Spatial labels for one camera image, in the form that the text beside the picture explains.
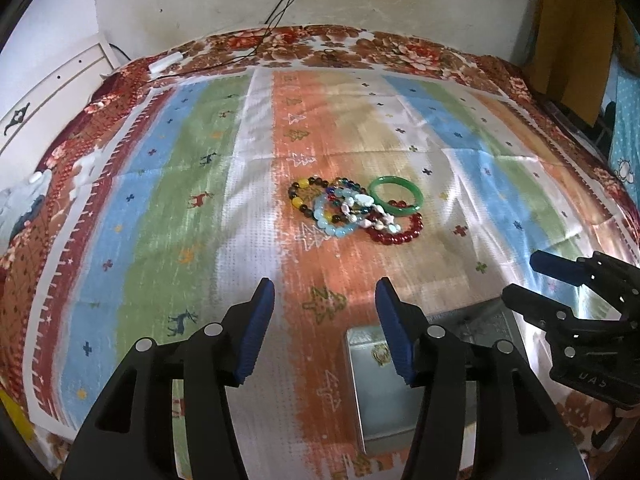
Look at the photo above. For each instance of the dark metal rack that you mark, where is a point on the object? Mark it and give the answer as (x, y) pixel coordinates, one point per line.
(575, 120)

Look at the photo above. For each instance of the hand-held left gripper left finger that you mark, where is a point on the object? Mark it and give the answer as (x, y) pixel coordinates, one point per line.
(255, 330)

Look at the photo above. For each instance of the green jade bangle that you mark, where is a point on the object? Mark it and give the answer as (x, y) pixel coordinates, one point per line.
(413, 204)

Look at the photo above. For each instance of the white cabinet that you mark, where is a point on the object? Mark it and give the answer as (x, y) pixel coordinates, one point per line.
(45, 90)

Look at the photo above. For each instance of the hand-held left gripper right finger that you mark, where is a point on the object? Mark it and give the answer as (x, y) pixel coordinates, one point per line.
(397, 330)

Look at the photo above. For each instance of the striped printed table cloth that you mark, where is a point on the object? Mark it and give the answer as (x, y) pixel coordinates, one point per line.
(200, 210)

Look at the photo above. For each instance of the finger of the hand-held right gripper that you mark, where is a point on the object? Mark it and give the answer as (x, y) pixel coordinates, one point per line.
(530, 302)
(555, 265)

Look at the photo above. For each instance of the white power strip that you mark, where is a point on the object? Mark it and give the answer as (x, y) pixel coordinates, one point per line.
(165, 63)

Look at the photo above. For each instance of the mustard yellow garment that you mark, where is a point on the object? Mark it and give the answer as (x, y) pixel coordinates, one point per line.
(570, 25)

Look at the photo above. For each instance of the silver metal tin box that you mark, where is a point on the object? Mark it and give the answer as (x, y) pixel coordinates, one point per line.
(380, 410)

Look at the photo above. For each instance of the teal dotted cloth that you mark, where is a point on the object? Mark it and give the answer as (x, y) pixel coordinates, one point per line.
(627, 125)

